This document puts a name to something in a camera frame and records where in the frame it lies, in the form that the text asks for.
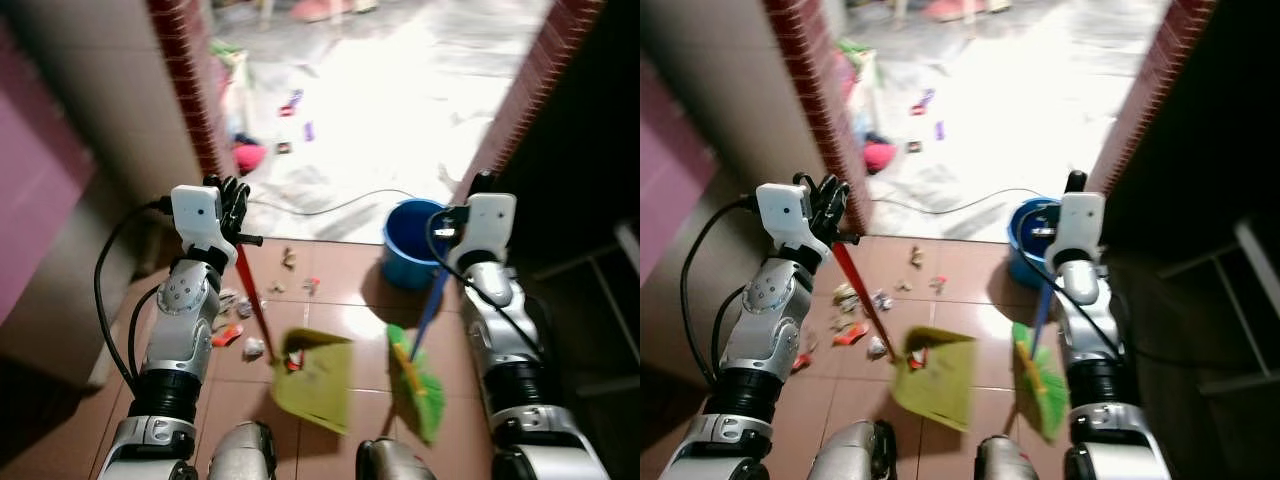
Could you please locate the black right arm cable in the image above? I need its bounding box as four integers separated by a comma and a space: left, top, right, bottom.
425, 205, 547, 359
1014, 203, 1129, 359

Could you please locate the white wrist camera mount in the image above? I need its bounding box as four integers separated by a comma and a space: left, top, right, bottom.
171, 185, 226, 253
460, 193, 518, 271
756, 183, 815, 253
1057, 192, 1107, 265

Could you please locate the pink round object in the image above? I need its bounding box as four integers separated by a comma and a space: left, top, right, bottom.
231, 142, 270, 177
861, 140, 899, 177

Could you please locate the silver left robot leg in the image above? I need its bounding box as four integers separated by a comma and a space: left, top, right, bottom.
806, 419, 898, 480
204, 420, 278, 480

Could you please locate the green dustpan with red handle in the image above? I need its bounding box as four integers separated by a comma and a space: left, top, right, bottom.
831, 243, 978, 434
235, 245, 354, 437

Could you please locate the green broom with blue handle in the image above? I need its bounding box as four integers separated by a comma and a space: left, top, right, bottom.
1011, 278, 1070, 443
387, 268, 452, 447

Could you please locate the pink cloth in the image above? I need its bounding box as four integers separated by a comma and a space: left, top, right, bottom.
918, 0, 1007, 23
288, 0, 383, 24

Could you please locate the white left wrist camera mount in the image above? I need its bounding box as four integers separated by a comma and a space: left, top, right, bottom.
756, 183, 815, 253
171, 185, 226, 253

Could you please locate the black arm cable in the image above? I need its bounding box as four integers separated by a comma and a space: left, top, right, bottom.
679, 195, 763, 389
93, 198, 177, 393
1014, 203, 1129, 359
425, 205, 547, 359

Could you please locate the grey metal rack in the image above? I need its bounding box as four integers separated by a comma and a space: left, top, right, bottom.
535, 218, 641, 406
1150, 213, 1280, 401

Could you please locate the blue plastic bucket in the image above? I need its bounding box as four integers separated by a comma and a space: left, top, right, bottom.
1007, 196, 1061, 292
381, 198, 453, 292

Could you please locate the thin black floor cable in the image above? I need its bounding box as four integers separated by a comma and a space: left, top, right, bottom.
868, 187, 1043, 217
248, 188, 416, 218

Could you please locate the silver right robot leg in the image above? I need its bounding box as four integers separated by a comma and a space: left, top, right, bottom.
356, 437, 437, 480
974, 434, 1053, 480

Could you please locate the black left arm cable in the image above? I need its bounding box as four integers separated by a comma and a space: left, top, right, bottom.
93, 198, 177, 393
679, 195, 763, 389

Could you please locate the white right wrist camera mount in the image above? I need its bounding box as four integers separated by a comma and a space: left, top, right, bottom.
460, 193, 518, 271
1057, 192, 1107, 265

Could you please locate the silver robot leg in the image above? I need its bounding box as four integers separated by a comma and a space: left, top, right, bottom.
356, 437, 437, 480
806, 419, 898, 480
974, 434, 1053, 480
204, 420, 278, 480

